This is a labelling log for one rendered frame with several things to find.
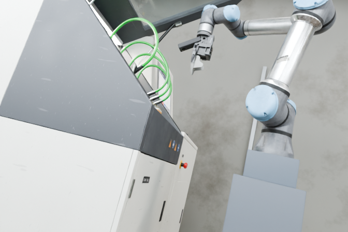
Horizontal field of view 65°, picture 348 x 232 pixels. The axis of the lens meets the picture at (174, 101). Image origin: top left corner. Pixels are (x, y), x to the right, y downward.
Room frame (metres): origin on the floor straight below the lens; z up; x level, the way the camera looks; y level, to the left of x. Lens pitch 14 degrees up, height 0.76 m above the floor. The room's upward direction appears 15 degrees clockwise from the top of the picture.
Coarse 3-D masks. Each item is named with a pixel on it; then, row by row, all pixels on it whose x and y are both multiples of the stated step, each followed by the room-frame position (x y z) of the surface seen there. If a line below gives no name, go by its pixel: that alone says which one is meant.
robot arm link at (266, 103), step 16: (304, 0) 0.84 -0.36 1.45; (320, 0) 0.81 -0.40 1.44; (304, 16) 0.85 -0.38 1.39; (320, 16) 0.85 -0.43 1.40; (288, 32) 0.91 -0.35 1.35; (304, 32) 0.87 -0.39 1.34; (288, 48) 0.89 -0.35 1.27; (304, 48) 0.89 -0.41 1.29; (288, 64) 0.89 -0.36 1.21; (272, 80) 0.91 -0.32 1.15; (288, 80) 0.91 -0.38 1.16; (256, 96) 0.92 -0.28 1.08; (272, 96) 0.88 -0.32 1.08; (288, 96) 0.92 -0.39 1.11; (256, 112) 0.92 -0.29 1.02; (272, 112) 0.90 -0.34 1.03
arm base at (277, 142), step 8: (264, 136) 1.04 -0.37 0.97; (272, 136) 1.02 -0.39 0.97; (280, 136) 1.01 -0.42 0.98; (288, 136) 1.02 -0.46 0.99; (256, 144) 1.06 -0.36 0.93; (264, 144) 1.02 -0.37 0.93; (272, 144) 1.00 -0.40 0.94; (280, 144) 1.00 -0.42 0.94; (288, 144) 1.01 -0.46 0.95; (264, 152) 1.01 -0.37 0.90; (272, 152) 1.00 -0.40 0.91; (280, 152) 0.99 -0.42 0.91; (288, 152) 1.00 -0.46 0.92
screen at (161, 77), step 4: (160, 72) 1.85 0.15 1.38; (160, 76) 1.85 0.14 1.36; (164, 76) 1.98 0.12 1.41; (160, 80) 1.85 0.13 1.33; (164, 80) 1.98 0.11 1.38; (160, 84) 1.85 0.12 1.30; (164, 88) 1.98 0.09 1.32; (160, 92) 1.86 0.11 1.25; (168, 92) 2.13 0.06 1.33; (164, 96) 1.98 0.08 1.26; (168, 100) 2.13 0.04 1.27; (164, 104) 1.98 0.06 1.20; (168, 104) 2.13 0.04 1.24; (168, 108) 2.13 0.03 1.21; (168, 112) 2.13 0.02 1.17
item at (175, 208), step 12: (132, 48) 1.69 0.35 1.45; (144, 48) 1.67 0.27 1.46; (144, 60) 1.67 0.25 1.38; (156, 60) 1.77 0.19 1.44; (144, 72) 1.66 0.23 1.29; (156, 72) 1.77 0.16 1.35; (156, 84) 1.77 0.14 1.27; (180, 156) 1.61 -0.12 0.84; (192, 156) 2.06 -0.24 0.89; (180, 168) 1.70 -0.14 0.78; (192, 168) 2.21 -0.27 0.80; (180, 180) 1.79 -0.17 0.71; (180, 192) 1.89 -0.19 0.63; (168, 204) 1.60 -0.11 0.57; (180, 204) 2.01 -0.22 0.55; (168, 216) 1.67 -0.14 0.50; (180, 216) 2.14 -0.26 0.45; (168, 228) 1.76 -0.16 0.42
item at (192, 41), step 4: (188, 40) 1.22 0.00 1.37; (192, 40) 1.22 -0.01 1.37; (196, 40) 1.21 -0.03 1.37; (200, 40) 1.21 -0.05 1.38; (180, 44) 1.23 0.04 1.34; (184, 44) 1.23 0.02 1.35; (188, 44) 1.22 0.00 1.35; (192, 44) 1.22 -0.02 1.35; (180, 48) 1.24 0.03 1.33; (184, 48) 1.24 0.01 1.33; (188, 48) 1.26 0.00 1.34
